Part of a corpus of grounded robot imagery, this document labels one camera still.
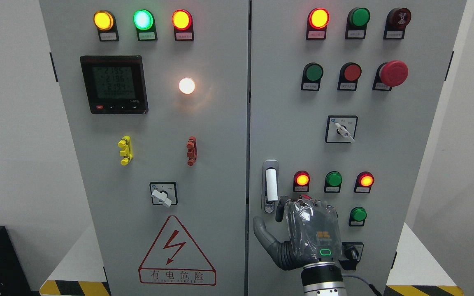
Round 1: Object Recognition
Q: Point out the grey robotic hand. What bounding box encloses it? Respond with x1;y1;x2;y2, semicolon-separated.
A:
253;194;342;271

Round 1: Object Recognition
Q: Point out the silver door handle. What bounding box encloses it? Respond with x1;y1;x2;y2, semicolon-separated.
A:
262;159;279;214

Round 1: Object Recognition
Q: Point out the grey right cabinet door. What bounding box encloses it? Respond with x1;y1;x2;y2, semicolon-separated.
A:
249;0;466;291

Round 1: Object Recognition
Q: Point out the grey cabinet door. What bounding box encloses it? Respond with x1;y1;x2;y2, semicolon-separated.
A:
249;0;466;291
40;0;249;296

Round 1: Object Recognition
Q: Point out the grey left cabinet door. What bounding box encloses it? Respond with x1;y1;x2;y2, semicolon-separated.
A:
40;0;249;296

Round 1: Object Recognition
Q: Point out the green push button lower right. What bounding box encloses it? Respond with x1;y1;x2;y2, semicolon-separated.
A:
349;206;367;227

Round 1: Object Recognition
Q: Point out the green push button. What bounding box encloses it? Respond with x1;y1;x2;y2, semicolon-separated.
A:
300;62;323;92
349;206;367;227

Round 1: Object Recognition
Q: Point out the red lit indicator middle left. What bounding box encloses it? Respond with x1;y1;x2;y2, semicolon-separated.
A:
292;171;310;192

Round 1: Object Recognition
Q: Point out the green indicator middle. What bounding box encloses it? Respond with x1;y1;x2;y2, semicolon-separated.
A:
324;171;343;193

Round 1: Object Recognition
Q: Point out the red lit indicator middle right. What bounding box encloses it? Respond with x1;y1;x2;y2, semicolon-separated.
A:
353;171;374;194

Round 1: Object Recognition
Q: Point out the red high voltage warning sticker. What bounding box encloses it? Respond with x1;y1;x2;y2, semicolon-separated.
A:
138;215;216;285

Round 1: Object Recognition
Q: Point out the red terminal connector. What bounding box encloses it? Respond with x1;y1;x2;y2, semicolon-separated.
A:
186;136;198;166

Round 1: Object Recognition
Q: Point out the green push button upper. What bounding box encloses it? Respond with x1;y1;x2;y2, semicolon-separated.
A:
300;62;323;92

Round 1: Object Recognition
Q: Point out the red push button upper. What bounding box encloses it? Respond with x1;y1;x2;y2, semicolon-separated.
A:
337;62;362;91

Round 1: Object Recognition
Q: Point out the red emergency stop button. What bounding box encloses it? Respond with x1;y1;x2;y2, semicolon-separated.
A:
372;60;409;91

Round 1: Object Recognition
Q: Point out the white lit indicator light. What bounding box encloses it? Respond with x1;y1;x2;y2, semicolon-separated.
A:
179;77;196;95

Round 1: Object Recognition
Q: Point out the yellow terminal connector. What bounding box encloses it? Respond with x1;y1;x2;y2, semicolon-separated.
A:
117;135;133;166

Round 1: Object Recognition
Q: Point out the top red lit indicator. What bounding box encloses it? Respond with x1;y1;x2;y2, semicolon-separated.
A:
305;7;330;40

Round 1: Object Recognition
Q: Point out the top green indicator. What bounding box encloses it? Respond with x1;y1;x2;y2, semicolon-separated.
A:
344;7;370;39

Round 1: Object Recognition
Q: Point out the dark red buzzer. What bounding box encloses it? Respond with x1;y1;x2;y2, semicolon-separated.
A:
383;8;411;40

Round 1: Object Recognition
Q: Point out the black digital power meter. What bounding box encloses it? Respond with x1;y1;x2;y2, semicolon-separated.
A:
80;55;149;114

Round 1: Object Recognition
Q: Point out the red lit indicator light left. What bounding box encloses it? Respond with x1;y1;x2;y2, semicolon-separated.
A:
172;9;194;41

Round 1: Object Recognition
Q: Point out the green lit indicator light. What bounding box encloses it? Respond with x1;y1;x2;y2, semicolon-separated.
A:
133;9;158;42

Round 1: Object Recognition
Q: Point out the yellow indicator light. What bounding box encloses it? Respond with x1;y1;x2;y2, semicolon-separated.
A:
93;10;119;42

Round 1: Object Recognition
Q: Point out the black rotary switch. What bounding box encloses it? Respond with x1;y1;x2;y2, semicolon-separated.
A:
339;242;364;271

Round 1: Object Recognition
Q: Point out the black cable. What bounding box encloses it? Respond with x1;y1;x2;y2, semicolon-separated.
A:
342;274;383;296

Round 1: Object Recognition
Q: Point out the upper right rotary switch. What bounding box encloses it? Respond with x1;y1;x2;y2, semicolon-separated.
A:
325;116;358;143

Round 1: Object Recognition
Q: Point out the left white rotary switch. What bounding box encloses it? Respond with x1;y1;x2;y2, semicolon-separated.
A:
149;182;178;208

